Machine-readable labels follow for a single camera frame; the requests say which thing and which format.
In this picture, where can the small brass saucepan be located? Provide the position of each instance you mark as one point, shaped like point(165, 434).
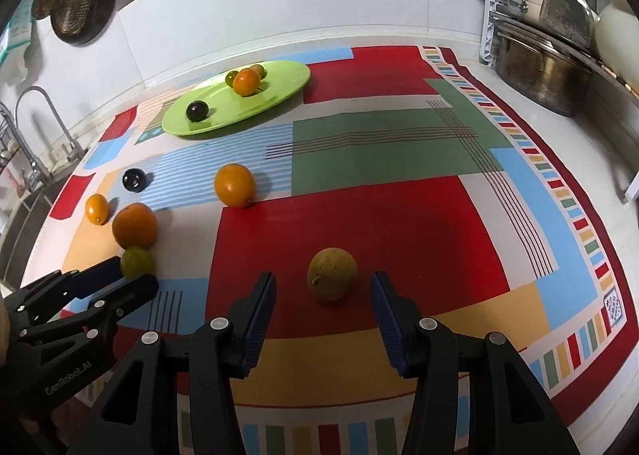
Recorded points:
point(47, 0)

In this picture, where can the large chrome tap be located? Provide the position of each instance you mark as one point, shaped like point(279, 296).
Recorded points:
point(12, 145)

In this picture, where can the brass perforated colander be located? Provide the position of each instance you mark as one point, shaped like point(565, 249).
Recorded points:
point(77, 5)

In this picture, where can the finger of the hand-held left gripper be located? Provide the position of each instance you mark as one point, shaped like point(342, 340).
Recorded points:
point(65, 292)
point(120, 302)

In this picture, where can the green plate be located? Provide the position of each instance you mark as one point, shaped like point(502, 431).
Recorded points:
point(224, 110)

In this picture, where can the green white paper towel pack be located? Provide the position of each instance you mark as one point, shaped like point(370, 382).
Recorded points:
point(10, 35)

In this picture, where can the green citrus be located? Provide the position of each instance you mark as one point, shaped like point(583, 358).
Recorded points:
point(229, 79)
point(137, 263)

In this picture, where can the small round orange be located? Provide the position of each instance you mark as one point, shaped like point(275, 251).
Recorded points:
point(246, 82)

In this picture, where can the beige round fruit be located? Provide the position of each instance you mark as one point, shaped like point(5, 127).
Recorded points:
point(258, 69)

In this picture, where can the white ceramic pot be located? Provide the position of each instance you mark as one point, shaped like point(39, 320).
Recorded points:
point(619, 40)

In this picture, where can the thin gooseneck tap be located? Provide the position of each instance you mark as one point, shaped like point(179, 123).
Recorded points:
point(60, 130)

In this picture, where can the colourful patterned tablecloth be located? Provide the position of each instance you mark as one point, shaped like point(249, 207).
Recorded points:
point(349, 210)

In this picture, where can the steel sink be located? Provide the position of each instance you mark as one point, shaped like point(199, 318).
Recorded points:
point(20, 220)

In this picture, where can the white dish rack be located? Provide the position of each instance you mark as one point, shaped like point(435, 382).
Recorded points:
point(491, 30)

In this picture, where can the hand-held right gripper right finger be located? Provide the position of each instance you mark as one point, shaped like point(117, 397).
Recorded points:
point(389, 320)

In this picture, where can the large steel pot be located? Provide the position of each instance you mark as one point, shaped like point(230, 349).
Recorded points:
point(539, 70)

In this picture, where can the dark plum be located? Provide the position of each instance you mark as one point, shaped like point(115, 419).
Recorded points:
point(196, 111)
point(134, 180)

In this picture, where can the metal scoop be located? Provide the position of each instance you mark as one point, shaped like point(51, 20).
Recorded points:
point(566, 18)

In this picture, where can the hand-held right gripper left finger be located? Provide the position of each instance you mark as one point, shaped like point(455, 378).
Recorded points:
point(259, 320)

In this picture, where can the person's left hand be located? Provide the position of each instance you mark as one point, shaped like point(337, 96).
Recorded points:
point(4, 335)

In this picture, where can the oval orange citrus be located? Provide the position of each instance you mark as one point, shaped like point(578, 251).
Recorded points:
point(97, 209)

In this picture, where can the yellow brown round fruit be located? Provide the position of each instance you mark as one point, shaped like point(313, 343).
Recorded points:
point(333, 274)

